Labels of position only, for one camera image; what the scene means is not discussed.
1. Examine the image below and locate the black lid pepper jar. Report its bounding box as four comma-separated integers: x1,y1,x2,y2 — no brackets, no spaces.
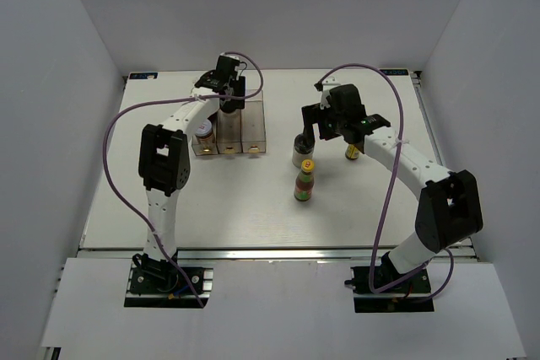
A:
219,99,245,115

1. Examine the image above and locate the yellow label small bottle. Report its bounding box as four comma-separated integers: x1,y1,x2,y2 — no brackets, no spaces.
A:
345,144,360,160

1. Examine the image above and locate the black grinder top jar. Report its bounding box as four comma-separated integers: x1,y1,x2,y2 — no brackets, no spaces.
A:
292,133,314,168

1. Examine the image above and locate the white lid spice jar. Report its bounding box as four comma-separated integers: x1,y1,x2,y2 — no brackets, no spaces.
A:
195,119,215,149

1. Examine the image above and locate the green label chili sauce bottle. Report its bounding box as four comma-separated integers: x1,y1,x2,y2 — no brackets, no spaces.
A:
294,159,315,201

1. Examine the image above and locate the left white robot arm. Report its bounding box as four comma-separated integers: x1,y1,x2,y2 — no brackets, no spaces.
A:
138,54,246,261

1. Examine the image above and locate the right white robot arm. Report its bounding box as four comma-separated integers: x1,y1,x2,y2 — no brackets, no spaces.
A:
295,84,483,292

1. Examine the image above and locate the middle clear acrylic tray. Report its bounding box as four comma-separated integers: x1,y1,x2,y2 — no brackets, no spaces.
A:
216,110,241,154

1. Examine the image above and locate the clear acrylic tray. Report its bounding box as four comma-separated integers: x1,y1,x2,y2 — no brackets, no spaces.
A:
241,92,267,154
216,110,241,154
192,119,219,156

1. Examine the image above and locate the right clear acrylic tray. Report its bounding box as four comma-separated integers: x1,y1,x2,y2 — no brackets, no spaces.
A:
241,92,267,154

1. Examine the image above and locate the left clear acrylic tray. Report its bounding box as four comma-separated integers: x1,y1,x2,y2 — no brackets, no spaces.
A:
192,119,219,156

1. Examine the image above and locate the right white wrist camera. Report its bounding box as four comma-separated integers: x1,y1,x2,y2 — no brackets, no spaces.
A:
314,76,340,110

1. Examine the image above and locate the aluminium table right rail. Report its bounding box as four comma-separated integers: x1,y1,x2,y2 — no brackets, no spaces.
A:
411,71,469,247

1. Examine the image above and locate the aluminium table rail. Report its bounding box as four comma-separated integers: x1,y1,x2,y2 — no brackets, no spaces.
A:
77,240,478,262
411,71,469,247

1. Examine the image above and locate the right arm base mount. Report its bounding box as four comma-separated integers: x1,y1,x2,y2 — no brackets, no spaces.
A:
343,253,435,314

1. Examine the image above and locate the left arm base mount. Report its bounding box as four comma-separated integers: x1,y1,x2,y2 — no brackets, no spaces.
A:
124,254,213,309

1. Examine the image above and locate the aluminium table front rail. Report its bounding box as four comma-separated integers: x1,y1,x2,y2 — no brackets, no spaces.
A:
77,240,478,262

